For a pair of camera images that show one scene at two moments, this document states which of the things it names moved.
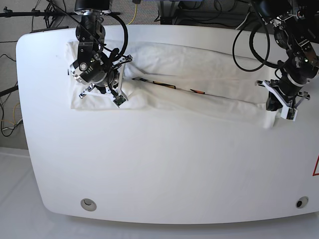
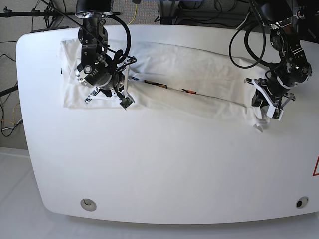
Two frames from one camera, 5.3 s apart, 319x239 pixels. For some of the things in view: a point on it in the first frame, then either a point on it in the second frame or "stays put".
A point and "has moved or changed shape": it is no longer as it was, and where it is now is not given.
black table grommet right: (301, 202) stays put
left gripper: (289, 87) → (270, 93)
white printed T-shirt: (200, 82) has moved or changed shape
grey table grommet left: (88, 204) stays put
